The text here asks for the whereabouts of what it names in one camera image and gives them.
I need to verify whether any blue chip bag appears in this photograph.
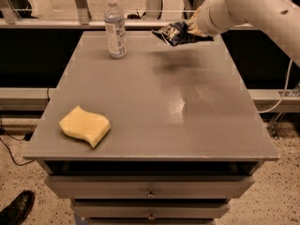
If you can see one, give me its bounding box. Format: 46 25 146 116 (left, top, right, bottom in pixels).
152 22 213 47

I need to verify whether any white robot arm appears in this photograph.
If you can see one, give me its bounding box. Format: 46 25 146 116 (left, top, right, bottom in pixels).
187 0 300 67

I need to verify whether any clear plastic water bottle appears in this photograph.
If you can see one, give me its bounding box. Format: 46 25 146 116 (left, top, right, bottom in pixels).
104 0 128 58

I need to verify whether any grey drawer cabinet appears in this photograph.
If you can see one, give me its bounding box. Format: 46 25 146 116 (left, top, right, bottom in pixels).
24 32 278 225

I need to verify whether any yellow sponge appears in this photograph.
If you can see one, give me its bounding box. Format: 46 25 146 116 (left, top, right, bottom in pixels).
59 106 111 148

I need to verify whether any upper grey drawer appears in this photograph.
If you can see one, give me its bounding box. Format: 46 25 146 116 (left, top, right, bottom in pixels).
45 175 255 200

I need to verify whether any grey drawer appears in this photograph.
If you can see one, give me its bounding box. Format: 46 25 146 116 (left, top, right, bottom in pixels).
71 200 230 220
45 175 255 200

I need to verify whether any lower grey drawer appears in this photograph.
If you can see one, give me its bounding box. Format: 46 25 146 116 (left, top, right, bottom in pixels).
71 200 230 220

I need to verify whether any black leather shoe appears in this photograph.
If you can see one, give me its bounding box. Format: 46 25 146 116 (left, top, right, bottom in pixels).
0 190 35 225

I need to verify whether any metal railing frame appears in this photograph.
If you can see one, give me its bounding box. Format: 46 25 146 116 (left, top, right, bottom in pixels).
0 0 270 30

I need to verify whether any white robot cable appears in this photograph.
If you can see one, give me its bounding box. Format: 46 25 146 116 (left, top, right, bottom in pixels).
258 58 294 114

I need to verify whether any black floor cable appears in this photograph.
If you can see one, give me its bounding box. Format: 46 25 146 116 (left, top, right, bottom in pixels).
0 115 35 167

